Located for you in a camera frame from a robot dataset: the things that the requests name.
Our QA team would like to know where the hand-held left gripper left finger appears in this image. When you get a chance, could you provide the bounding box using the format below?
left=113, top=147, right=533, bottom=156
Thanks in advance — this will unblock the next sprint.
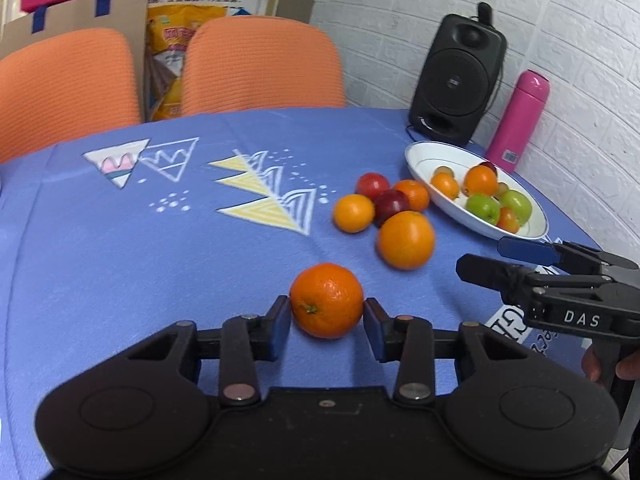
left=107, top=295, right=292, bottom=407

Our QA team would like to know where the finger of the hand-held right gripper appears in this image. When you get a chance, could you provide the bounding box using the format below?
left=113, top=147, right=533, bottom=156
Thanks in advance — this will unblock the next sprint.
left=498, top=236, right=639, bottom=277
left=456, top=254, right=539, bottom=307

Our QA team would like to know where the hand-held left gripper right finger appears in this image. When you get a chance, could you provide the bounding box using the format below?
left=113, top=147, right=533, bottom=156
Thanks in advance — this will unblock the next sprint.
left=364, top=298, right=540, bottom=405

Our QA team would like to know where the red yellow plum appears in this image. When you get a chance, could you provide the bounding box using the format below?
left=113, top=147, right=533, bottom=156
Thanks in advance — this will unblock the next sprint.
left=496, top=207, right=521, bottom=234

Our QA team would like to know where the green apple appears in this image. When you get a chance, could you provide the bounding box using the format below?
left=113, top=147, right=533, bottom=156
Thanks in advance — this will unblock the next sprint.
left=466, top=195, right=501, bottom=226
left=499, top=189, right=532, bottom=225

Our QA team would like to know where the white plate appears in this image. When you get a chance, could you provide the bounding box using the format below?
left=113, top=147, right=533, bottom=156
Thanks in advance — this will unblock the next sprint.
left=404, top=141, right=549, bottom=241

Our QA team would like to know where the person's right hand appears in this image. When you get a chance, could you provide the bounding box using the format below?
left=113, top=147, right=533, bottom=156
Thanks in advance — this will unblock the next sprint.
left=582, top=347, right=640, bottom=385

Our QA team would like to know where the pink bottle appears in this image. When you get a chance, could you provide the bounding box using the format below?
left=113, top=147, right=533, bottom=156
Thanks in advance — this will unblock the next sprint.
left=485, top=70, right=551, bottom=173

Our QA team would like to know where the blue printed tablecloth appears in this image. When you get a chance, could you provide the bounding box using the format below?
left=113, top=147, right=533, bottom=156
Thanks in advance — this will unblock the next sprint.
left=0, top=107, right=640, bottom=480

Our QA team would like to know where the black speaker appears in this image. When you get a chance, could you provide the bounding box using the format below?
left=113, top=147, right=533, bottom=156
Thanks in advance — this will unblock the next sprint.
left=409, top=13, right=507, bottom=148

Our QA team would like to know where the orange chair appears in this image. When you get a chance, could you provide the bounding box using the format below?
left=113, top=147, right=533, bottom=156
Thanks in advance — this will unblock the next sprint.
left=180, top=16, right=347, bottom=117
left=0, top=27, right=142, bottom=163

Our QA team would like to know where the yellow snack bag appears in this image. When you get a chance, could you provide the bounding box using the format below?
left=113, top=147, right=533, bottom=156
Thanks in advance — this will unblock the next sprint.
left=145, top=4, right=228, bottom=122

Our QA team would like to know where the brown cardboard board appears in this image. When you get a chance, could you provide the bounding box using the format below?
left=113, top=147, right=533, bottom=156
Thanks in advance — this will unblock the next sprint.
left=0, top=0, right=150, bottom=123

